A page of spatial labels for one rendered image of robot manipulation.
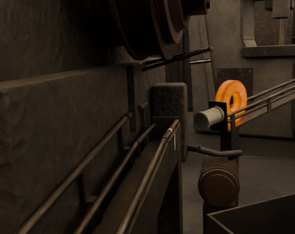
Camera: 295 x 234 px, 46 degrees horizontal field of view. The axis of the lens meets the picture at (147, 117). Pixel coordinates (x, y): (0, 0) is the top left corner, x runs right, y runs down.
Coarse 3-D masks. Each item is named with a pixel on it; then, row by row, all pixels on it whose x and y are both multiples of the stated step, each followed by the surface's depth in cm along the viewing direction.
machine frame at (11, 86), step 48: (0, 0) 44; (48, 0) 55; (0, 48) 44; (48, 48) 56; (96, 48) 76; (0, 96) 36; (48, 96) 45; (96, 96) 61; (144, 96) 97; (0, 144) 37; (48, 144) 45; (96, 144) 61; (144, 144) 97; (0, 192) 39; (48, 192) 45; (96, 192) 61
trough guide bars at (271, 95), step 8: (272, 88) 148; (288, 88) 145; (256, 96) 140; (264, 96) 145; (272, 96) 136; (280, 96) 141; (232, 104) 130; (248, 104) 136; (256, 104) 129; (264, 104) 133; (232, 112) 119; (248, 112) 126; (232, 120) 119; (232, 128) 120
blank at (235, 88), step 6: (222, 84) 121; (228, 84) 119; (234, 84) 121; (240, 84) 124; (222, 90) 119; (228, 90) 119; (234, 90) 121; (240, 90) 124; (216, 96) 119; (222, 96) 118; (228, 96) 119; (234, 96) 126; (240, 96) 124; (246, 96) 127; (228, 102) 120; (234, 102) 127; (240, 102) 125; (246, 102) 128; (228, 108) 120; (234, 108) 126; (240, 108) 125
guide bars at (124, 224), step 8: (176, 120) 92; (168, 136) 77; (160, 144) 71; (160, 152) 69; (152, 160) 64; (152, 168) 62; (144, 176) 58; (144, 184) 56; (136, 192) 53; (136, 200) 51; (128, 208) 49; (136, 208) 53; (128, 216) 47; (120, 224) 46; (128, 224) 47; (120, 232) 44
